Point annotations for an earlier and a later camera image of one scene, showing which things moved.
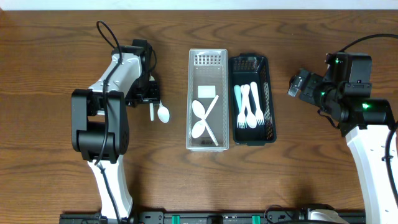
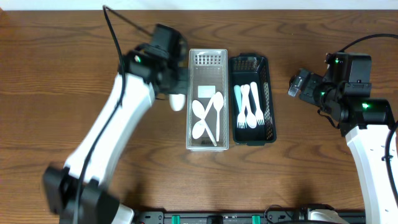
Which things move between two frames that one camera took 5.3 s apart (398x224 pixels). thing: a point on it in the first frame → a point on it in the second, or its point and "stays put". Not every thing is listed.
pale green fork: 237,94 stays put
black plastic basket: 245,68 stays put
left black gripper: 152,94 → 173,86
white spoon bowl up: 151,105 → 218,102
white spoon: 198,128 stays put
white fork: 259,113 stays put
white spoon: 199,111 stays put
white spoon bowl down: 163,112 → 176,101
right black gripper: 304,86 stays put
